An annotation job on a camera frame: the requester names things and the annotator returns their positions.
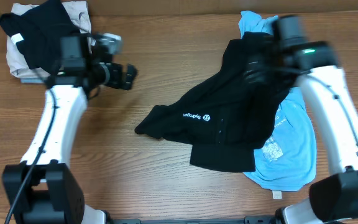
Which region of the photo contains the black polo shirt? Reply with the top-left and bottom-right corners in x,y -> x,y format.
135,32 -> 291,173

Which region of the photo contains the light blue t-shirt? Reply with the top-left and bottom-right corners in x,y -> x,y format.
237,10 -> 318,200

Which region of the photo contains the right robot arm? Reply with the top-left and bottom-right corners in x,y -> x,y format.
260,15 -> 358,224

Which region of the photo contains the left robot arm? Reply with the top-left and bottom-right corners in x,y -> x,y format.
2,33 -> 137,224

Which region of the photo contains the folded light blue denim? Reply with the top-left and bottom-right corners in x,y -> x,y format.
20,77 -> 47,85

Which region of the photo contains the folded black shirt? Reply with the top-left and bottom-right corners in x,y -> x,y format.
0,0 -> 80,74

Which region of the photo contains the folded beige garment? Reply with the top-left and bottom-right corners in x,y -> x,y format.
6,1 -> 91,79

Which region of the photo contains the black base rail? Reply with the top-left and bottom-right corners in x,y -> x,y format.
106,215 -> 282,224

